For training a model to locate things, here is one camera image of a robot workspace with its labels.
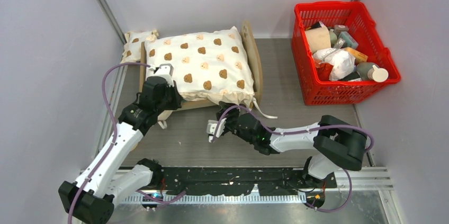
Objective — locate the aluminium frame rail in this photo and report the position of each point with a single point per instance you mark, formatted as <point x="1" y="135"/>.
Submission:
<point x="111" y="18"/>

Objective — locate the white crumpled bag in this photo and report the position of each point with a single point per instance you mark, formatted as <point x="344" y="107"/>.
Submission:
<point x="333" y="64"/>

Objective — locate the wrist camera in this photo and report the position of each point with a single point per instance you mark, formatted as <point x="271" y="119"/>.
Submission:
<point x="215" y="129"/>
<point x="164" y="70"/>

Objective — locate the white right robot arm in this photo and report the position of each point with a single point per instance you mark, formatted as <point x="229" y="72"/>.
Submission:
<point x="339" y="144"/>

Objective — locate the wooden pet bed frame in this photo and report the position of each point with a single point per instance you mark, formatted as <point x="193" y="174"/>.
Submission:
<point x="254" y="57"/>

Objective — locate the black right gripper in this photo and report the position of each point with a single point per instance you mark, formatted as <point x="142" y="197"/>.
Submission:
<point x="235" y="113"/>

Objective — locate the grey bottle with beige cap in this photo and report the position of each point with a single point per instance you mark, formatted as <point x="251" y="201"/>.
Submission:
<point x="371" y="71"/>

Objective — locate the large bear print cushion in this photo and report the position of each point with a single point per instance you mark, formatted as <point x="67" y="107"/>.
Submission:
<point x="200" y="64"/>

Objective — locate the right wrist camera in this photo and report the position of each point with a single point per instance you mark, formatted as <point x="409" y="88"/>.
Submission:
<point x="215" y="129"/>

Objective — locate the yellow box in basket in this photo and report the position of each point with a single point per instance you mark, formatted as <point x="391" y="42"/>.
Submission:
<point x="359" y="56"/>

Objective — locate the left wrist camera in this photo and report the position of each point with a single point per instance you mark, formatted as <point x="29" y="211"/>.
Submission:
<point x="164" y="70"/>

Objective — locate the small bear print pillow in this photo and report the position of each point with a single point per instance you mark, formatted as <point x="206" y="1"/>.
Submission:
<point x="132" y="47"/>

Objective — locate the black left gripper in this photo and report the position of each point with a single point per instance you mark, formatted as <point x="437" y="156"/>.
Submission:
<point x="178" y="99"/>

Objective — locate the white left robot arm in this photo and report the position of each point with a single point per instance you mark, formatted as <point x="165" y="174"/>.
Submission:
<point x="92" y="197"/>

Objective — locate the teal box in basket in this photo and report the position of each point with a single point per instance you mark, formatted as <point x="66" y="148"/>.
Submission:
<point x="349" y="41"/>

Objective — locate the red plastic basket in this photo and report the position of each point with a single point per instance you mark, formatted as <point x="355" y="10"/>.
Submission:
<point x="336" y="16"/>

